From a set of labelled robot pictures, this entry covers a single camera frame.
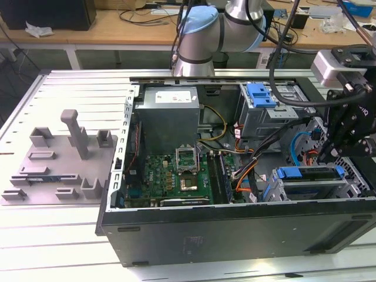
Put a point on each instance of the clear plastic bag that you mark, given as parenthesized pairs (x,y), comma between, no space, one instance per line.
(332,25)

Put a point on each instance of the black RAM slot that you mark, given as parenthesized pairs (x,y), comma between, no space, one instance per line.
(214,176)
(218,176)

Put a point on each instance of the grey power supply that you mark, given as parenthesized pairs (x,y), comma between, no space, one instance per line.
(164,123)

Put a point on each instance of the blue cardboard box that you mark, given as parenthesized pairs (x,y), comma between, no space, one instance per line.
(357,7)

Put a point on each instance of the black graphics card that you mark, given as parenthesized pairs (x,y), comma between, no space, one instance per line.
(185,202)

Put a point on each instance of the metal drive cage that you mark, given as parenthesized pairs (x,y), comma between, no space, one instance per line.
(264,123)

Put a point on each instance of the crumpled white paper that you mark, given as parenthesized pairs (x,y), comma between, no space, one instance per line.
(38,29)

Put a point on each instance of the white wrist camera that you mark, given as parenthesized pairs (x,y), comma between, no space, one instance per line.
(323,67)

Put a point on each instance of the black trash bin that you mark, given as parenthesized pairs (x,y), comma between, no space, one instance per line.
(220,60)

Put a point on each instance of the RAM stick with label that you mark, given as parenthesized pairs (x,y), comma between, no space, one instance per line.
(44,178)

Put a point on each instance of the grey parts rack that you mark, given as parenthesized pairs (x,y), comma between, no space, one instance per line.
(58,188)

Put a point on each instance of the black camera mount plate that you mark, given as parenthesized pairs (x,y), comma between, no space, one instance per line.
(340,54)

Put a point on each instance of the hard disk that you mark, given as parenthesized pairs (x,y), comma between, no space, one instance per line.
(290,172)

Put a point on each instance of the green motherboard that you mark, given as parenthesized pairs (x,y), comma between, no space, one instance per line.
(158,176)

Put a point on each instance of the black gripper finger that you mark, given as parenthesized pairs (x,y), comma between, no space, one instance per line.
(355,148)
(333,108)

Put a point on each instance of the black computer tower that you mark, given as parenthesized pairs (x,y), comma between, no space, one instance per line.
(44,11)

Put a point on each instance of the small black cube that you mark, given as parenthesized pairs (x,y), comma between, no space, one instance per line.
(301,22)

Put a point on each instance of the metal disk bay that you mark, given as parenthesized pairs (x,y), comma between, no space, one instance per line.
(337,185)

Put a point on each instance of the wooden desk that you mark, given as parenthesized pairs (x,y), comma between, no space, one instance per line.
(132,33)

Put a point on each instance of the CPU socket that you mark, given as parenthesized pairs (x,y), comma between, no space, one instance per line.
(188,183)

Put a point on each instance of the blue RAM stick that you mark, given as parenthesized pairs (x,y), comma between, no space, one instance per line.
(226,176)

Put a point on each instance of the black PC case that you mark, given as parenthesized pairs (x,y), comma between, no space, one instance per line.
(205,235)

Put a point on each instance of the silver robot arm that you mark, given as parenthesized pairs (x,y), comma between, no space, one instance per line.
(202,35)

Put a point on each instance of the black case fan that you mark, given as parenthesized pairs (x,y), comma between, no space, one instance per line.
(135,155)

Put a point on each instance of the blue drive latch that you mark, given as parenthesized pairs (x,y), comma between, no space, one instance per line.
(258,95)

